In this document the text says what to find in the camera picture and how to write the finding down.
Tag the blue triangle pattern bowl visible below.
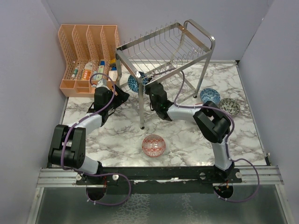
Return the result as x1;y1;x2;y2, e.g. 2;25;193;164
128;72;149;93

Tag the red diamond pattern bowl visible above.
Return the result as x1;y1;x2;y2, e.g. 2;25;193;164
142;134;166;157

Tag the stainless steel dish rack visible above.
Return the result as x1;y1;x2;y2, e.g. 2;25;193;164
115;19;216;129

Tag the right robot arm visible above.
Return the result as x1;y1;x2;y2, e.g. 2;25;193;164
145;82;235;182

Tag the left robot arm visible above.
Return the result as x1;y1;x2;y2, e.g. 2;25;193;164
48;86;129;184

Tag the green white box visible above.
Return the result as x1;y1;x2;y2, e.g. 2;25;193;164
97;60;105;73

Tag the white glue tube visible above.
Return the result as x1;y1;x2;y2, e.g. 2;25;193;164
71;66;79;80

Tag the orange plastic file organizer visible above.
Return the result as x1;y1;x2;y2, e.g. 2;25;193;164
58;24;120;97

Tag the blue floral bowl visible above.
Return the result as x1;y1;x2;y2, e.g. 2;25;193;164
200;88;221;105

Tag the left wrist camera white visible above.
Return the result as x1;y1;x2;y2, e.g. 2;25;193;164
92;79;109;90

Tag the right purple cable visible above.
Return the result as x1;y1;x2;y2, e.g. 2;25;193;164
174;71;261;203

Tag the purple cable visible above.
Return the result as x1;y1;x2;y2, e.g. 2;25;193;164
174;71;261;203
61;73;132;206

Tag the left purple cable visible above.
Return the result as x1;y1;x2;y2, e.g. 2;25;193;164
61;73;132;206

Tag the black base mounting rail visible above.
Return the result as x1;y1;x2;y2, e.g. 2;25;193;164
46;161;243;194

